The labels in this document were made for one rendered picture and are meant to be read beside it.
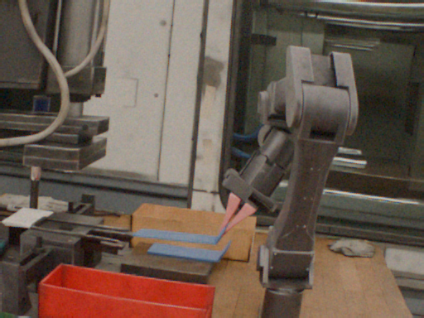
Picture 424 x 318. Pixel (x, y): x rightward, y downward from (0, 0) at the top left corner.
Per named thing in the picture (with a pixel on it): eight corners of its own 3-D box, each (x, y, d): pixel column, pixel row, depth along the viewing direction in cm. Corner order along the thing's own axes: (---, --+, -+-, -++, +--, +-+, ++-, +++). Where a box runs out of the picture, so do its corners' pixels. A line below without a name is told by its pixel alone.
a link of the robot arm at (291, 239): (262, 257, 114) (298, 75, 95) (301, 260, 114) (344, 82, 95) (264, 284, 109) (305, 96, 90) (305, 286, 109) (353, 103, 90)
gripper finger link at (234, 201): (210, 224, 128) (242, 180, 126) (243, 248, 127) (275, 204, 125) (205, 228, 121) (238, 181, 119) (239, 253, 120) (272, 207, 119)
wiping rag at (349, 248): (328, 259, 158) (380, 259, 156) (329, 248, 158) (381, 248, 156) (325, 244, 172) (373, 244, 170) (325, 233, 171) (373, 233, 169)
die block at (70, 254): (72, 291, 122) (74, 248, 120) (19, 281, 123) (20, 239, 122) (101, 261, 141) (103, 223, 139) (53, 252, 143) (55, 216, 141)
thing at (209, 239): (224, 245, 121) (225, 227, 120) (132, 235, 124) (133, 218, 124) (228, 239, 128) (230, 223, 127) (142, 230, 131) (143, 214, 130)
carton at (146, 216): (248, 266, 149) (252, 229, 147) (127, 251, 153) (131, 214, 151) (252, 250, 161) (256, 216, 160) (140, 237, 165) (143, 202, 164)
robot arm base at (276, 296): (260, 303, 100) (307, 307, 99) (267, 265, 119) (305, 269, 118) (251, 353, 101) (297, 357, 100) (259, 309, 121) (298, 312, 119)
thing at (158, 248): (226, 263, 140) (228, 248, 139) (146, 252, 142) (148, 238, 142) (229, 254, 147) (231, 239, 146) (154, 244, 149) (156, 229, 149)
